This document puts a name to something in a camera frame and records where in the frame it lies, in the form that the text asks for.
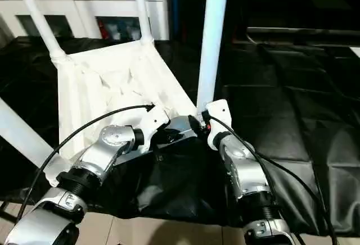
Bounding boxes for white plastic table top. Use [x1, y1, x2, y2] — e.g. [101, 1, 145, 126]
[42, 37, 208, 188]

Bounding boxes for white plastic table leg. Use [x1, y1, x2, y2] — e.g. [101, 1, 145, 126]
[0, 96, 58, 174]
[10, 0, 73, 61]
[195, 0, 231, 115]
[131, 0, 156, 46]

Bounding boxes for black plastic table mat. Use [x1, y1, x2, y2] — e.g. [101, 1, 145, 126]
[0, 34, 360, 235]

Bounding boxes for black flat bar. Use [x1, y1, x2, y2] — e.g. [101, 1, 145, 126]
[246, 27, 360, 38]

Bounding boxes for white glass-door cabinet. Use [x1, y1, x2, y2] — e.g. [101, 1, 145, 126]
[0, 0, 172, 41]

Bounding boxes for black metal stand leg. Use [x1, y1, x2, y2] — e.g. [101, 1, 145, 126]
[0, 199, 19, 224]

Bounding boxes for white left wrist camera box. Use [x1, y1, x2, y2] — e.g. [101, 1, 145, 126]
[133, 105, 170, 153]

